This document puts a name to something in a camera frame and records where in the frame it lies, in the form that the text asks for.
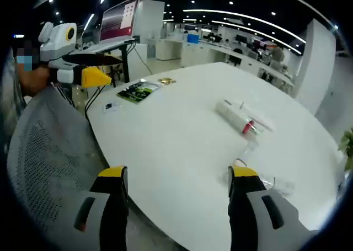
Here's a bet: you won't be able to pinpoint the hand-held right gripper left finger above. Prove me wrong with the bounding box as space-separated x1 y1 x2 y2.
65 165 130 251

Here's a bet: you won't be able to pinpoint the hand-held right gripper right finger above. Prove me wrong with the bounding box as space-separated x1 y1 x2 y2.
227 164 318 251

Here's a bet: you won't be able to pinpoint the tall skincare bottle clear cap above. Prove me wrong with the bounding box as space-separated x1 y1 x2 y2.
258 173 296 198

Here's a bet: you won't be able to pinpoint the green and black packet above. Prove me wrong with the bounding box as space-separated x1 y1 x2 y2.
116 79 163 105

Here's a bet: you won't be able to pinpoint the white tall cup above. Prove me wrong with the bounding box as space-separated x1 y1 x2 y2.
224 98 274 132

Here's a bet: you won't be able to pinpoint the white skincare bottle red collar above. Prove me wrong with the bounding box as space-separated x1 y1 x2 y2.
215 98 261 138

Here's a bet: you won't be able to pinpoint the white standing desk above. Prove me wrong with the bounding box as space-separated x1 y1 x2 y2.
73 37 140 83

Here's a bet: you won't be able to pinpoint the small white card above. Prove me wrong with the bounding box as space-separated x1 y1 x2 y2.
102 102 122 114

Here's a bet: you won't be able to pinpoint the red screen monitor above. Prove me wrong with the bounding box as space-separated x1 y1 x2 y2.
99 0 141 42

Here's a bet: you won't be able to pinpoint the grey mesh office chair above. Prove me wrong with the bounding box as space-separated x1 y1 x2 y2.
7 85 111 238

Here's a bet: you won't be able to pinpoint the potted green plant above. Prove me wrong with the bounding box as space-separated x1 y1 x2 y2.
338 129 353 172

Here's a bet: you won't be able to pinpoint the row of white office desks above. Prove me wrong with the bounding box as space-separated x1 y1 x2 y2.
157 37 296 90

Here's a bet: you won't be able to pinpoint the black desk cables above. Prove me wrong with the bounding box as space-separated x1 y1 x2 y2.
84 84 107 119

